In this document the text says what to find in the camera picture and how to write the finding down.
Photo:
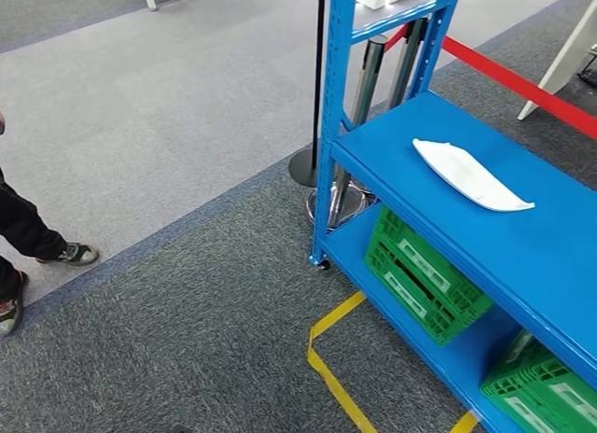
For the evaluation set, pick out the white plastic trim part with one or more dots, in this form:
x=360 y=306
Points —
x=471 y=177

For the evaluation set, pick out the black rack caster wheel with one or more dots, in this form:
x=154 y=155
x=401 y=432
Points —
x=323 y=264

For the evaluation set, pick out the standing person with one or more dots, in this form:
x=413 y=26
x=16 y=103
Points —
x=23 y=226

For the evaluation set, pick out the blue metal shelf rack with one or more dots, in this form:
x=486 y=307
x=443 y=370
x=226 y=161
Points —
x=466 y=118

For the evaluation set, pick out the green plastic crate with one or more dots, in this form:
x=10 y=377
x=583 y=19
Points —
x=401 y=294
x=508 y=405
x=559 y=381
x=443 y=275

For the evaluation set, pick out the red barrier belt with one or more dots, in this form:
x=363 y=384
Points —
x=513 y=81

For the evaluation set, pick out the white office desk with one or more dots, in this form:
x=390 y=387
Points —
x=559 y=65

